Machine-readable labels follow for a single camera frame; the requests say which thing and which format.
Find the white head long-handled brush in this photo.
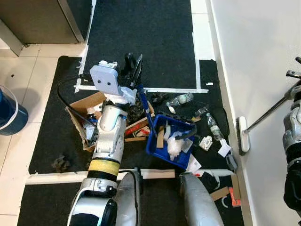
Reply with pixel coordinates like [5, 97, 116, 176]
[236, 92, 295, 156]

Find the blue plastic dustpan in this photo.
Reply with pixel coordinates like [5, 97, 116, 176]
[137, 85, 198, 171]

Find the small black floor mat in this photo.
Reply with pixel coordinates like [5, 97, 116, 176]
[82, 0, 198, 91]

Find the large black floor mat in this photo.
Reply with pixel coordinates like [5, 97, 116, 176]
[17, 56, 246, 226]

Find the brown cardboard box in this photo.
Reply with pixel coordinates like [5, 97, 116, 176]
[65, 91, 156, 153]

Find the tan cardboard strip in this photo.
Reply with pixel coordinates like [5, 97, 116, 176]
[210, 186, 231, 202]
[156, 127, 166, 149]

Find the small clear plastic bottle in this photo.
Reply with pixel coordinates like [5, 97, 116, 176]
[195, 106, 210, 119]

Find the white crumpled plastic wad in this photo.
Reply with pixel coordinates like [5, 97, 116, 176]
[166, 132, 190, 159]

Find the small white paper slip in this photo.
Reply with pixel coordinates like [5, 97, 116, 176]
[217, 140, 232, 158]

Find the small grey object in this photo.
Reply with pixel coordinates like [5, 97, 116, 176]
[225, 155, 238, 171]

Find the white plastic clip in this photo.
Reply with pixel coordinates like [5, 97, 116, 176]
[199, 136, 214, 152]

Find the grey cabinet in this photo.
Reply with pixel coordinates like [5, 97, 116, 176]
[0, 0, 90, 57]

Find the white printed paper card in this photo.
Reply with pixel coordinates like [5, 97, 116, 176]
[185, 153, 202, 173]

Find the black crumpled debris lump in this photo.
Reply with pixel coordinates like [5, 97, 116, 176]
[51, 155, 71, 174]

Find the grey left robot leg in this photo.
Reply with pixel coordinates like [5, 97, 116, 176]
[115, 170, 142, 226]

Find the grey robot leg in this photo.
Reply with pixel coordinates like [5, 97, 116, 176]
[178, 171, 224, 226]
[115, 170, 142, 226]

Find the blue bucket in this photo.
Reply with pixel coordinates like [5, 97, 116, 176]
[0, 85, 29, 137]

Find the grey right robot leg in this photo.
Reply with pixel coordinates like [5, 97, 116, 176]
[178, 171, 224, 226]

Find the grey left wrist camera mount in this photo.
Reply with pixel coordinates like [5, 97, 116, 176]
[89, 61, 137, 105]

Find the orange plastic bracket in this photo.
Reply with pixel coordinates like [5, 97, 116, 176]
[229, 187, 242, 208]

